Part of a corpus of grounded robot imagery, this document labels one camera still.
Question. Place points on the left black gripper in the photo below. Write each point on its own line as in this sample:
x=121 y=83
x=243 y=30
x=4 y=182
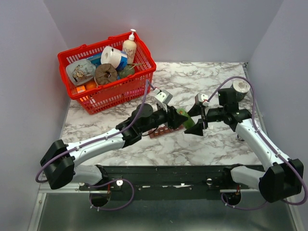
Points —
x=174 y=120

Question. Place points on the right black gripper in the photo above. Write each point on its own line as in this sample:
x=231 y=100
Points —
x=198 y=128

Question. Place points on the brown weekly pill organizer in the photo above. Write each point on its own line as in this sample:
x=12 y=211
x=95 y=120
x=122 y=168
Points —
x=155 y=133

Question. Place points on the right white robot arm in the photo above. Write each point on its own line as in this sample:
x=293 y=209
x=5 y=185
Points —
x=260 y=144

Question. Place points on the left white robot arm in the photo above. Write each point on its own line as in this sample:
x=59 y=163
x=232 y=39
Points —
x=63 y=163

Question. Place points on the camouflage tape roll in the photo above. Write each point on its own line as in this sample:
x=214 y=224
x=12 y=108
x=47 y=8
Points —
x=241 y=87

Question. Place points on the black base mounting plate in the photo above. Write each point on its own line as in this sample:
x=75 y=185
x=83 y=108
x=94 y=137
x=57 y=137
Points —
x=169 y=194

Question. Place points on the green round vegetable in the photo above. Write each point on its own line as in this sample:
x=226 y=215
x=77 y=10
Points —
x=127 y=71

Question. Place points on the red plastic shopping basket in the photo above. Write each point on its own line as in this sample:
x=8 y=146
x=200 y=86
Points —
x=106 y=96

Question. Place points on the brown paper roll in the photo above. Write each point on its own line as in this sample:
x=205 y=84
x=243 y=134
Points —
x=105 y=74

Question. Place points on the white lotion pump bottle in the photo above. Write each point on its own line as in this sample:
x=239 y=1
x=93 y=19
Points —
x=130 y=46

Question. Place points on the orange fruit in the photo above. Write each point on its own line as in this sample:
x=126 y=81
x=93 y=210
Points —
x=90 y=85

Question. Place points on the white toilet paper roll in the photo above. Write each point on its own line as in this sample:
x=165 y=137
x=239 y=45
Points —
x=118 y=59

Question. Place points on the blue package in basket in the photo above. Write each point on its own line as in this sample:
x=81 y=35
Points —
x=95 y=59

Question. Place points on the orange small box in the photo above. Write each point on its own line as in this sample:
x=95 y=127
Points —
x=80 y=89

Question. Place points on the white cartoon pouch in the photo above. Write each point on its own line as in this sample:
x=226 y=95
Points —
x=80 y=72

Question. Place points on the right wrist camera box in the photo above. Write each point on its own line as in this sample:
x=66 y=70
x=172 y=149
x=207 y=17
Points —
x=201 y=100

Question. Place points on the aluminium rail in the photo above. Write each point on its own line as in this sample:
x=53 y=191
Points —
x=43 y=186

